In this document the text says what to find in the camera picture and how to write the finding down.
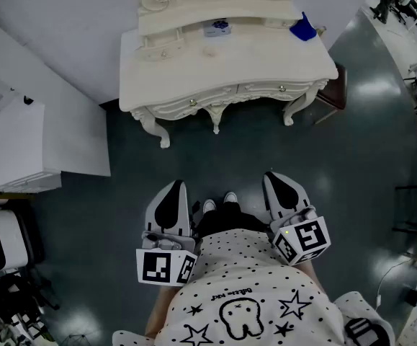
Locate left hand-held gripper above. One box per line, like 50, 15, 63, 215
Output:
135, 181, 199, 287

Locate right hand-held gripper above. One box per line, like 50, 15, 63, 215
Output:
264, 173, 331, 266

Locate person's right forearm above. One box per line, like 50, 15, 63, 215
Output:
300, 261, 330, 297

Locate person's left forearm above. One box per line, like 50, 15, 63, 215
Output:
143, 283, 180, 338

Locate white box blue print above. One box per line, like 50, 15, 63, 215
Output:
203, 19, 230, 37

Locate person's black trousers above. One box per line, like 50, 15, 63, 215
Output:
195, 202, 266, 239

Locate person's white dotted shirt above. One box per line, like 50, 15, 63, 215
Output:
112, 228, 396, 346

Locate brown stool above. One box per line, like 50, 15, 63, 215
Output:
314, 63, 349, 125

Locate white carved dressing table base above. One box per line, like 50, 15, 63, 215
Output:
118, 74, 339, 149

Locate ornate white dressing table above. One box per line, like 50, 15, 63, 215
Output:
118, 25, 339, 104

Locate large white cabinet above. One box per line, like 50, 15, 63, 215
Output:
0, 7, 112, 194

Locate white case black trim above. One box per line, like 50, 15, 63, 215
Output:
0, 209, 30, 274

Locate blue cloth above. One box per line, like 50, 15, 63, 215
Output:
289, 12, 318, 43

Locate pile of dark equipment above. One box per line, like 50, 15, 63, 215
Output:
0, 268, 61, 346

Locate white vanity upper shelf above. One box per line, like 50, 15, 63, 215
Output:
138, 0, 302, 36

